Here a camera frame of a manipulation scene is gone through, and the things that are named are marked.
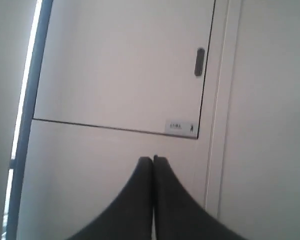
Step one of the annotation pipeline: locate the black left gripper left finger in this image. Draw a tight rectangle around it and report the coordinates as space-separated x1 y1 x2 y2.
69 156 153 240

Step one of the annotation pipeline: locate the small white door label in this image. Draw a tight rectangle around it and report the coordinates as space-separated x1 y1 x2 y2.
164 120 198 139

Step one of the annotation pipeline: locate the black recessed door handle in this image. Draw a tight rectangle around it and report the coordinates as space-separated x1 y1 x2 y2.
194 48 205 77

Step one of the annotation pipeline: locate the dark window frame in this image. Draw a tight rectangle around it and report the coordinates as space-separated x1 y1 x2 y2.
5 0 53 240

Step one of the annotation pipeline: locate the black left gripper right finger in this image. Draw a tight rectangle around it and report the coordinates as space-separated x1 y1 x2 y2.
153 155 244 240

